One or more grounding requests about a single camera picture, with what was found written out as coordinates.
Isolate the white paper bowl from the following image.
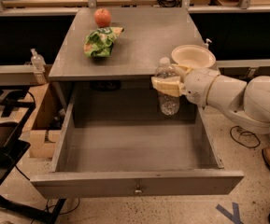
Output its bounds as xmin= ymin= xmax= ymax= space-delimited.
xmin=171 ymin=45 xmax=216 ymax=69

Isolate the black floor cable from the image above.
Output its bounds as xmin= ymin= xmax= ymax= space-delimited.
xmin=229 ymin=125 xmax=262 ymax=149

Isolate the red apple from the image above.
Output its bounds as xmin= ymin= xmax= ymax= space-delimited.
xmin=94 ymin=8 xmax=111 ymax=28

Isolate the black office chair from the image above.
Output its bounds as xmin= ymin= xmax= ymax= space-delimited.
xmin=0 ymin=89 xmax=65 ymax=224

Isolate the clear plastic water bottle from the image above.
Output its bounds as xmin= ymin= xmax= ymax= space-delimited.
xmin=155 ymin=57 xmax=179 ymax=116

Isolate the green chip bag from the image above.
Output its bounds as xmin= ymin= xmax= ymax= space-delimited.
xmin=83 ymin=27 xmax=124 ymax=58

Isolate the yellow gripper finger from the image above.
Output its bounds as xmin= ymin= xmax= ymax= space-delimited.
xmin=173 ymin=63 xmax=192 ymax=82
xmin=151 ymin=76 xmax=184 ymax=97

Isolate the small white pump bottle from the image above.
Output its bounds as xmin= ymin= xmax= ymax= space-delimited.
xmin=205 ymin=38 xmax=212 ymax=49

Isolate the grey wooden cabinet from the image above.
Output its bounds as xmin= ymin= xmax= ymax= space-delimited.
xmin=48 ymin=7 xmax=221 ymax=110

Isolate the grey open top drawer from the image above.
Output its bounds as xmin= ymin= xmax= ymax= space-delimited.
xmin=31 ymin=83 xmax=244 ymax=199

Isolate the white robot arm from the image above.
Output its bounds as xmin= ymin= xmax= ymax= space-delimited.
xmin=151 ymin=64 xmax=270 ymax=134

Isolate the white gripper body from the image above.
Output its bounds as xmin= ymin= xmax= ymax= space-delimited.
xmin=183 ymin=68 xmax=220 ymax=106

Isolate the cardboard box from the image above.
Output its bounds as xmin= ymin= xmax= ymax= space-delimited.
xmin=21 ymin=63 xmax=64 ymax=159

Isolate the clear sanitizer pump bottle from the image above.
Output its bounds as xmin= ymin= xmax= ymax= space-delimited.
xmin=31 ymin=49 xmax=47 ymax=85

